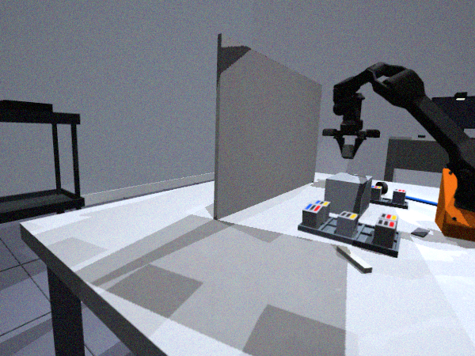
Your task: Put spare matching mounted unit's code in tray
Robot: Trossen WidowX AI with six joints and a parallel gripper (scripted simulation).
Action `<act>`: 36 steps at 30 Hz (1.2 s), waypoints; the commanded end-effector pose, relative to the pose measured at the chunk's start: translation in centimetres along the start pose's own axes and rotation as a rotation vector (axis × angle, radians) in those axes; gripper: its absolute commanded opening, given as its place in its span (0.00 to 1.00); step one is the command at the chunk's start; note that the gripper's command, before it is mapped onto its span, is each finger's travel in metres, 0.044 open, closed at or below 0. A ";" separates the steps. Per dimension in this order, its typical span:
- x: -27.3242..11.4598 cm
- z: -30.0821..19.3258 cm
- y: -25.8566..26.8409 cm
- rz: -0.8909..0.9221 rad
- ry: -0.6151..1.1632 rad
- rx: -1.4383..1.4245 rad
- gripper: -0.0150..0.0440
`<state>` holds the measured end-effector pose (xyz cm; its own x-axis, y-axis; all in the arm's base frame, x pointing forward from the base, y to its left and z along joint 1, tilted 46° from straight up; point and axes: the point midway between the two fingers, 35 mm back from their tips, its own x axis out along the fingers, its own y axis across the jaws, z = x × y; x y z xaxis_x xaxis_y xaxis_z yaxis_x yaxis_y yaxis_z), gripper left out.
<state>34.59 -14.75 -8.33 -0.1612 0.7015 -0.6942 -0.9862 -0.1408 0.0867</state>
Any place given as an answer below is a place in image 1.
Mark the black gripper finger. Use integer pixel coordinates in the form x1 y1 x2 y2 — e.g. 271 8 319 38
333 137 345 154
352 138 367 157

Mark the grey flat panel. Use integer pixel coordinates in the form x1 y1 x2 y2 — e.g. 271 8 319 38
214 34 322 220

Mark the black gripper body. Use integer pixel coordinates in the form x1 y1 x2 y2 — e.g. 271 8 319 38
322 113 380 138

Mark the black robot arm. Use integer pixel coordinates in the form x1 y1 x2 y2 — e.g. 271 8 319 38
333 62 475 213

